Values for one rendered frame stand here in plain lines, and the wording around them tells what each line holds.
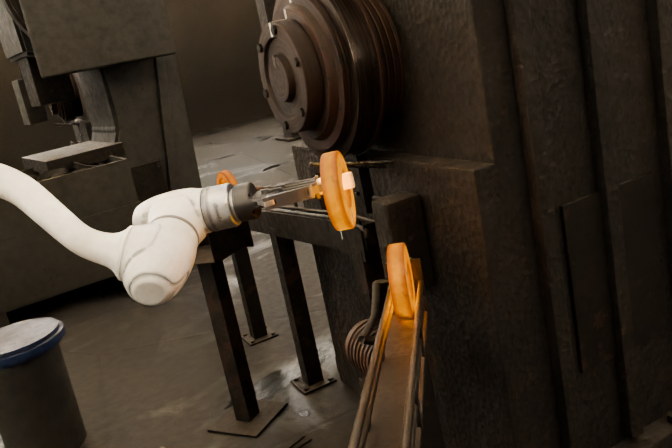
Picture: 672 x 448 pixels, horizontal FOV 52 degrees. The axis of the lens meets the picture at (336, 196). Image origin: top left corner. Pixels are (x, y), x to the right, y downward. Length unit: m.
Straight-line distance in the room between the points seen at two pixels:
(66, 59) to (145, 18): 0.53
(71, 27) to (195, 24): 7.99
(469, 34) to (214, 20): 10.88
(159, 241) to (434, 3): 0.77
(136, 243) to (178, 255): 0.08
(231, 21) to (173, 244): 11.15
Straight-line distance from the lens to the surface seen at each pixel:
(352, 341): 1.64
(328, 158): 1.30
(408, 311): 1.33
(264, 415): 2.46
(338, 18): 1.61
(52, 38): 4.21
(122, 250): 1.27
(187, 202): 1.36
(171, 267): 1.24
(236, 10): 12.40
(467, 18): 1.48
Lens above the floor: 1.20
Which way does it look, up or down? 13 degrees down
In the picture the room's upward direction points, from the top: 11 degrees counter-clockwise
